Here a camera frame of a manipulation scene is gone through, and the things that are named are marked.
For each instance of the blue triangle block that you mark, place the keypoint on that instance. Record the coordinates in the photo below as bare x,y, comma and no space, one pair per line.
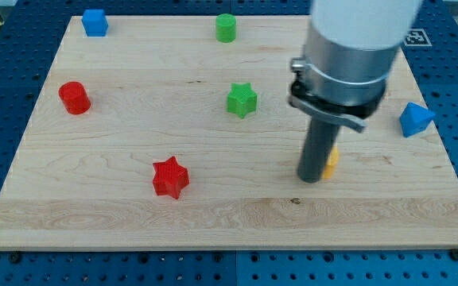
415,119

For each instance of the red cylinder block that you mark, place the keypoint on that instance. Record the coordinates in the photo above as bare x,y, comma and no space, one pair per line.
74,97

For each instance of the blue cube block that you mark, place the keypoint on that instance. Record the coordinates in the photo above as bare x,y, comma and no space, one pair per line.
95,22

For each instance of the wooden board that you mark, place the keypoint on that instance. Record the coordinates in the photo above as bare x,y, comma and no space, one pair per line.
159,137

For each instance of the yellow heart block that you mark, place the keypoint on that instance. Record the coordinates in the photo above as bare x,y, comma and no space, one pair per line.
331,163

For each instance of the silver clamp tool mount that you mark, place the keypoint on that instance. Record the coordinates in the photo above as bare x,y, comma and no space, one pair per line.
339,84

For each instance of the green cylinder block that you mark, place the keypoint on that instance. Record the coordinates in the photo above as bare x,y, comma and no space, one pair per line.
225,28

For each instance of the fiducial marker tag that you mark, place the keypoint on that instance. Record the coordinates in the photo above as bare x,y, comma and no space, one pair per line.
417,38

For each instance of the red star block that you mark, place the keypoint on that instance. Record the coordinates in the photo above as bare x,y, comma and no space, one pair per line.
170,178

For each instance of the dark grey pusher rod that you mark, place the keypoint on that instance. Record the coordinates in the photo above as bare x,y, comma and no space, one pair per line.
320,138

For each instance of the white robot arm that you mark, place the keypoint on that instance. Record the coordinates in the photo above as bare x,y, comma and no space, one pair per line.
349,21

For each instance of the green star block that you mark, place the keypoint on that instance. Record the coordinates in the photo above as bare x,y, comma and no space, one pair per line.
241,100

